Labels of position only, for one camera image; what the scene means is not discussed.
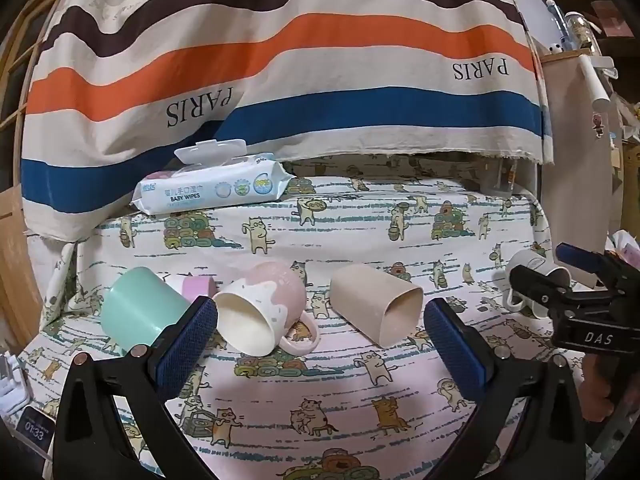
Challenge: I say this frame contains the pink and white mug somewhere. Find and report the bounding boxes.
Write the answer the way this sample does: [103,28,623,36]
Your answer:
[212,261,322,358]

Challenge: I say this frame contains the clear bottle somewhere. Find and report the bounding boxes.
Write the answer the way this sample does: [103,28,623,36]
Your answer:
[565,10,602,54]

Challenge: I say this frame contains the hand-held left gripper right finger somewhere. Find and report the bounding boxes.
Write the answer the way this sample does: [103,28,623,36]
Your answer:
[424,297,587,480]

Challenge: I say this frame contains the striped cloth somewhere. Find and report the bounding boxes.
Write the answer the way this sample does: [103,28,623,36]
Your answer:
[20,0,556,242]

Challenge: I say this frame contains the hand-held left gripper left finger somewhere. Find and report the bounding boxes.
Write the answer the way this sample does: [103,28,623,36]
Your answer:
[52,296,219,480]

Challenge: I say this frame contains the beige plastic cup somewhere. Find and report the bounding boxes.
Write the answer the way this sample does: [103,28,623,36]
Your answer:
[329,265,425,348]

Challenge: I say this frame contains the baby wipes pack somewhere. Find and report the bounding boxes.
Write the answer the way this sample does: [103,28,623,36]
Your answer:
[131,139,296,217]

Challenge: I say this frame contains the person's right hand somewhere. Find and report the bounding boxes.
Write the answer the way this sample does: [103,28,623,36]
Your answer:
[581,354,623,423]

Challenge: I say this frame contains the white paper roll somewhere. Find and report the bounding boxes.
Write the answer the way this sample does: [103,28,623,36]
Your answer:
[577,55,613,110]

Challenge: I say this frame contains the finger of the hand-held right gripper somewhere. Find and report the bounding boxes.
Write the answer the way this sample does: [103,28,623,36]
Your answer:
[556,243,621,281]
[510,264,576,311]

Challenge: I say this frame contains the mint green plastic cup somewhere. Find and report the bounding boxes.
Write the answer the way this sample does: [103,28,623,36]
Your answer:
[101,267,194,357]

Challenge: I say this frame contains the blue pen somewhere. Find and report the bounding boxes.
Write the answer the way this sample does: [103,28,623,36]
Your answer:
[546,0,572,52]

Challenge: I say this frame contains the white plastic rack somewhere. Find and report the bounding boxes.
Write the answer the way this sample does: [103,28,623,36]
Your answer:
[0,352,32,417]

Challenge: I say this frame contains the small digital timer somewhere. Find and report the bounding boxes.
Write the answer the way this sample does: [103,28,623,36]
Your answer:
[10,406,56,461]

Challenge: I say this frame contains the lilac plastic cup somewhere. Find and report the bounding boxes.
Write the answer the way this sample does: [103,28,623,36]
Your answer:
[165,274,217,307]

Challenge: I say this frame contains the cat print blanket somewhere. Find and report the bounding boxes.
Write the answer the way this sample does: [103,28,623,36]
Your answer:
[27,152,603,480]

